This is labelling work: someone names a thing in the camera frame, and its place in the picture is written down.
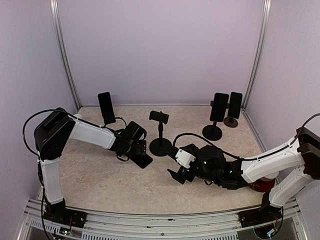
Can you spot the front aluminium rail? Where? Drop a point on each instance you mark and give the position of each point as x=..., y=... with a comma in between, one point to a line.
x=100, y=225

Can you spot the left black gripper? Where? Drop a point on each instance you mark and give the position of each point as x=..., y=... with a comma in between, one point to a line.
x=141, y=149

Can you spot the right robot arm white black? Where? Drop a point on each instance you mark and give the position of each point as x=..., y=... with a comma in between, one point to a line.
x=301, y=153

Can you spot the left aluminium frame post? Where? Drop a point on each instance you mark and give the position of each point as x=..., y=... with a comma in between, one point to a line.
x=54, y=7

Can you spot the black phone blue edge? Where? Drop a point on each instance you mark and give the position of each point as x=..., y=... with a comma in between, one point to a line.
x=235, y=104
x=106, y=108

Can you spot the aluminium frame post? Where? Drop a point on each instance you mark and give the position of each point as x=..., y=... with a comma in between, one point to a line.
x=54, y=7
x=258, y=53

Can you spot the red floral plate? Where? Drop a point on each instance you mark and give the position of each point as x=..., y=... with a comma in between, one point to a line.
x=262, y=186

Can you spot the light blue white cup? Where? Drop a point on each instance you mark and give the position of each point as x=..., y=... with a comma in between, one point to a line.
x=78, y=116

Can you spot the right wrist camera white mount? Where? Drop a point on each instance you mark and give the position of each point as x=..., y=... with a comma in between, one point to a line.
x=182, y=157

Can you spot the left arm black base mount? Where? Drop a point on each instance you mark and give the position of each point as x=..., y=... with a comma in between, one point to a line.
x=72, y=216

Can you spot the right aluminium frame post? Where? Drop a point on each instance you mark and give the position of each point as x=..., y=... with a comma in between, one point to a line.
x=258, y=53

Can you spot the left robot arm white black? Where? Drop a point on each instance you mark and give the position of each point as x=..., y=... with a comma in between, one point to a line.
x=51, y=137

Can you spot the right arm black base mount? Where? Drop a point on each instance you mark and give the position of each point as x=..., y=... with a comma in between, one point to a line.
x=254, y=217

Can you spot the black pole phone stand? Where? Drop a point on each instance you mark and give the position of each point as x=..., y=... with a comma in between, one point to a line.
x=212, y=132
x=159, y=146

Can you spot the grey round-base phone stand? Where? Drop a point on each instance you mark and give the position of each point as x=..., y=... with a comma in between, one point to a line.
x=230, y=122

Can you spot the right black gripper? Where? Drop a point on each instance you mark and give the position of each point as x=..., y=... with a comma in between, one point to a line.
x=179, y=177

